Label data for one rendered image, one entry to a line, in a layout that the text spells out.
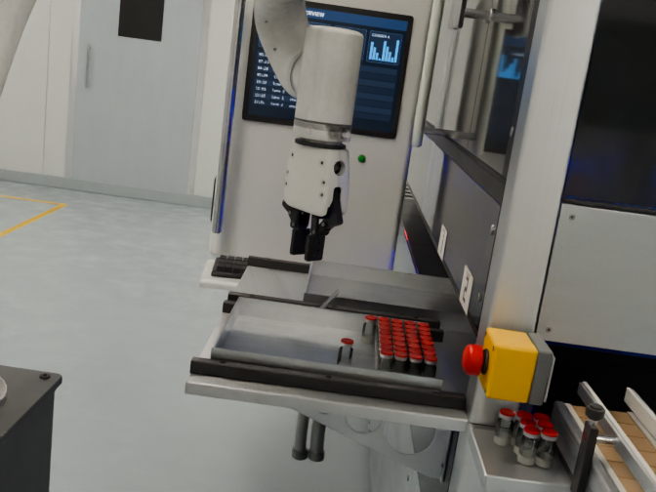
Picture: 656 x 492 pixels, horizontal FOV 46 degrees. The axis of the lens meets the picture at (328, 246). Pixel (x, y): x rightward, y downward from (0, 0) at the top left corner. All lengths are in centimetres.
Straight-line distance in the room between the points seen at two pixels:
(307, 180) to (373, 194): 94
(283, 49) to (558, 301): 53
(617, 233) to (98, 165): 613
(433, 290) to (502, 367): 76
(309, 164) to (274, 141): 90
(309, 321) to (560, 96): 62
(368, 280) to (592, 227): 76
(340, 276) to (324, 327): 34
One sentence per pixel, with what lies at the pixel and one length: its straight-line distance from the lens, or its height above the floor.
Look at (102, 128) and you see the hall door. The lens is 690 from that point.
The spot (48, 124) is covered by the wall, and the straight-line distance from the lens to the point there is 707.
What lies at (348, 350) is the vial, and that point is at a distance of 121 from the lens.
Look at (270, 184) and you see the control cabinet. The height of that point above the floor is 101.
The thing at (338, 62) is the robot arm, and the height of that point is 134.
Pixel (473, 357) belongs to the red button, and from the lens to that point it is 100.
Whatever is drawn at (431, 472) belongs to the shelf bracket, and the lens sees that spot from 128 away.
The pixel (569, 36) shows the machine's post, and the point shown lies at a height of 141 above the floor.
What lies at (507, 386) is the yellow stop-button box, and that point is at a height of 98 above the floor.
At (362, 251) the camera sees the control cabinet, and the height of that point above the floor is 86.
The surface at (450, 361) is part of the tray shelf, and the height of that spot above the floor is 88.
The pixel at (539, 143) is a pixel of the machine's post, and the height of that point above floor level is 127.
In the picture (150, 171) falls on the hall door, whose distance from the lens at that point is 683.
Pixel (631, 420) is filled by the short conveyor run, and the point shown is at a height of 93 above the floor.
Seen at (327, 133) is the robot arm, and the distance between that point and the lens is 110.
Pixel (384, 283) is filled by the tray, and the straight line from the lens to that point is 173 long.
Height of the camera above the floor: 134
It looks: 13 degrees down
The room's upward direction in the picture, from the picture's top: 8 degrees clockwise
